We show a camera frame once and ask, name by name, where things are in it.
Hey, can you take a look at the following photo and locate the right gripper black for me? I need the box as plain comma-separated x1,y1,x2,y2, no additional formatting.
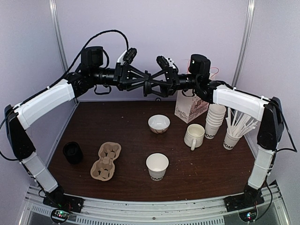
145,67,200,98

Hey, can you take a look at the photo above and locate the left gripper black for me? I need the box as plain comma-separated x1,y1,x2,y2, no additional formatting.
91,62,149,91

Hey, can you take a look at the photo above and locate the stack of white paper cups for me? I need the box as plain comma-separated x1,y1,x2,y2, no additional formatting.
205,104,226,139

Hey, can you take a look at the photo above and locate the stack of black cup lids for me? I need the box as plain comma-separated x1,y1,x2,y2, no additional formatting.
63,142,83,165

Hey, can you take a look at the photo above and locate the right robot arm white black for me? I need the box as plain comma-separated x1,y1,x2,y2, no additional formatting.
143,54,285,207

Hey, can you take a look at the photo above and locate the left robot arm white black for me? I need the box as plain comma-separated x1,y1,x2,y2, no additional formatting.
5,46,151,208

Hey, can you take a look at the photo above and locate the white paper takeout bag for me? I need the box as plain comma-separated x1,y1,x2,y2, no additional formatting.
173,58,220,124

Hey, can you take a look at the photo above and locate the white ceramic bowl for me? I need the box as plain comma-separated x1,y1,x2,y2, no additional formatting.
148,114,171,134

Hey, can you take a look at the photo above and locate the cream ribbed ceramic mug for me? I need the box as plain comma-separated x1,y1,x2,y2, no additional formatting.
184,124,205,151

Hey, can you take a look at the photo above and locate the cardboard two-cup carrier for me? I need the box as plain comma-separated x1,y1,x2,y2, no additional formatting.
90,142,122,181

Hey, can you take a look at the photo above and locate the bundle of white straws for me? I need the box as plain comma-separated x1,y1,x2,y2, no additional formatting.
226,107,258,138

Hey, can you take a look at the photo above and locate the paper cup holding straws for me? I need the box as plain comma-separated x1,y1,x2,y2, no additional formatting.
223,131,241,150

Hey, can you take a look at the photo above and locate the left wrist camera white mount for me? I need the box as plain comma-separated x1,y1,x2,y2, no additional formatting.
117,48,137,65

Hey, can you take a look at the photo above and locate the left aluminium wall post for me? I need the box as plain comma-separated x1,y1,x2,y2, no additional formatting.
49,0,78,104

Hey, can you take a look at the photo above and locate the aluminium wall post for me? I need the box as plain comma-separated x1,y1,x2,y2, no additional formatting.
231,0,255,87
49,0,78,104

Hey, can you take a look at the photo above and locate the right aluminium wall post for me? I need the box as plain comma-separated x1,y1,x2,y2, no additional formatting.
231,0,255,87

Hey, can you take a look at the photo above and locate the aluminium front rail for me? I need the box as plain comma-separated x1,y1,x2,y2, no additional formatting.
23,180,288,225

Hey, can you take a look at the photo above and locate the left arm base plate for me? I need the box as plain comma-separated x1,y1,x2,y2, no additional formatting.
43,195,84,213

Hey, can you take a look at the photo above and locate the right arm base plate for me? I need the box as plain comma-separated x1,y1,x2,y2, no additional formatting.
224,194,264,212

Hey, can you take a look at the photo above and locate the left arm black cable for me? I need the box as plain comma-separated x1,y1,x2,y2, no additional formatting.
0,29,130,161

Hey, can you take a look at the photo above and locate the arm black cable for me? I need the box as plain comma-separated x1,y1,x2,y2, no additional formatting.
262,96,296,209
0,29,130,161

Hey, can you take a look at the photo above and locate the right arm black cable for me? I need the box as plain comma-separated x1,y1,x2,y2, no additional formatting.
262,96,296,209

